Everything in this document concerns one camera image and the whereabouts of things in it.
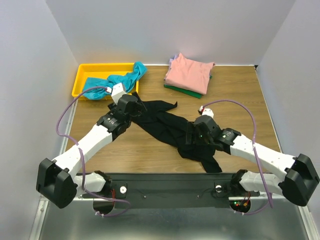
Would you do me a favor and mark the black t-shirt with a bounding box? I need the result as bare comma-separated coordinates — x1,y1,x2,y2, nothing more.
132,100,222,173

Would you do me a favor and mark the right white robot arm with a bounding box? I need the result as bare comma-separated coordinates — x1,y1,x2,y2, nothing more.
186,115,320,207

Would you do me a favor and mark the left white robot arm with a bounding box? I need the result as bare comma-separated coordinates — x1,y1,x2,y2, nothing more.
36,92,146,209

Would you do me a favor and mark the teal t-shirt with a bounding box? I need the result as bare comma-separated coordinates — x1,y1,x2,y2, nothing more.
81,61,147,100

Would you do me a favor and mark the green folded t-shirt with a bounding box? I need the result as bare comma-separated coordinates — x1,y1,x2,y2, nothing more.
163,73,212,99

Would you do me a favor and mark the yellow plastic bin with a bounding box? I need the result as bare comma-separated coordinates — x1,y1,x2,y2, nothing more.
71,62,134,98

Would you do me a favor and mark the pink folded t-shirt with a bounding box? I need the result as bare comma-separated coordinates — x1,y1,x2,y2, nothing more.
164,52,216,95

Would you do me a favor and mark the lavender folded t-shirt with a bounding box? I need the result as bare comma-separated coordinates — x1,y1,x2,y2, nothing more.
168,54,179,69

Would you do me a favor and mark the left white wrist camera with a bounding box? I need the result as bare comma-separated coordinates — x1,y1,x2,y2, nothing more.
106,83,127,105

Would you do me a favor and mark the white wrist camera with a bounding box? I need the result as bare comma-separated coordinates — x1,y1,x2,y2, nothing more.
106,83,127,105
198,105,214,118

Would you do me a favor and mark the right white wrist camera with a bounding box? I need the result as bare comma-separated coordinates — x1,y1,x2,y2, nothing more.
198,105,214,118

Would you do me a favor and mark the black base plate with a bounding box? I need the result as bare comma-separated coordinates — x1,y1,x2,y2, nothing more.
82,172,261,210

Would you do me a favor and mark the aluminium frame rail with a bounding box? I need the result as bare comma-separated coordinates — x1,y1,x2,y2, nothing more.
28,99,116,240

